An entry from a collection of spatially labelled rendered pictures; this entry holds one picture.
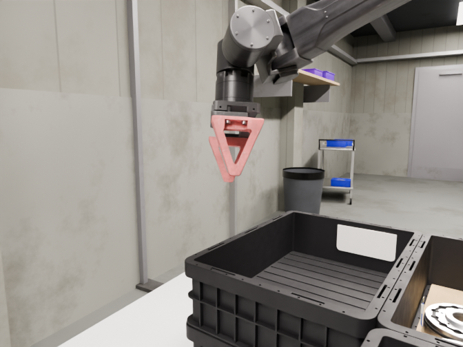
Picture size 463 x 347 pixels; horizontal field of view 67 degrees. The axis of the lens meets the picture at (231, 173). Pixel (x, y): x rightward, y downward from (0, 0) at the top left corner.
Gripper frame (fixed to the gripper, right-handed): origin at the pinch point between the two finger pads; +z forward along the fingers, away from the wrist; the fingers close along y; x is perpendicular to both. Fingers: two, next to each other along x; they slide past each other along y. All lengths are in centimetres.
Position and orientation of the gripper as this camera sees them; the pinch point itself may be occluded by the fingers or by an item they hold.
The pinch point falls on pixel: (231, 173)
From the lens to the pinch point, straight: 50.4
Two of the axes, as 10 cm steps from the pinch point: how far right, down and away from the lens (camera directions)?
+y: 0.9, -1.1, -9.9
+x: 10.0, 0.5, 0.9
